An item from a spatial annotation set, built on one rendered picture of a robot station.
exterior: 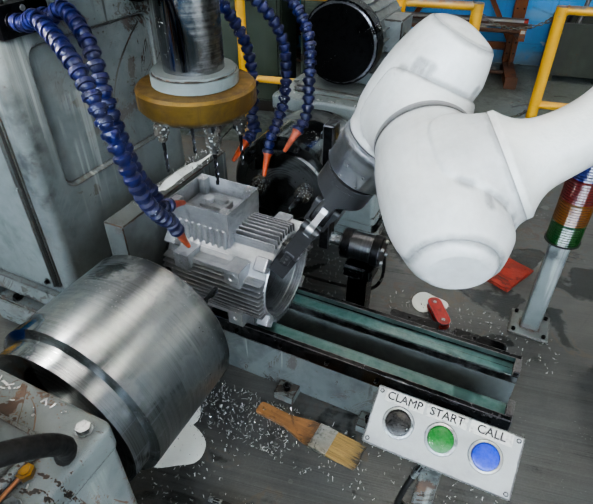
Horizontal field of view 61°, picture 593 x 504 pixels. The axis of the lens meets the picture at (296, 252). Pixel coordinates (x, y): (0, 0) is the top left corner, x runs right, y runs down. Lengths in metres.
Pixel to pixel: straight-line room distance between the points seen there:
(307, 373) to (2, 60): 0.67
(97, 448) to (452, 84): 0.49
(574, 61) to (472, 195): 5.09
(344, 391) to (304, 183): 0.41
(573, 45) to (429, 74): 4.93
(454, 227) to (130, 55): 0.71
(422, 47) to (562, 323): 0.84
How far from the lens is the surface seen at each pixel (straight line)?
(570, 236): 1.04
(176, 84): 0.75
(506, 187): 0.45
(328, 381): 0.93
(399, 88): 0.54
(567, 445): 1.04
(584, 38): 5.46
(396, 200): 0.45
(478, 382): 0.96
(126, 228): 0.84
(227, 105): 0.74
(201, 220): 0.86
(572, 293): 1.35
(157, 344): 0.65
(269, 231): 0.85
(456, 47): 0.54
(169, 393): 0.66
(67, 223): 0.92
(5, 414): 0.60
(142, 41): 1.01
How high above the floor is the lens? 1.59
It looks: 37 degrees down
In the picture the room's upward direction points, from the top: straight up
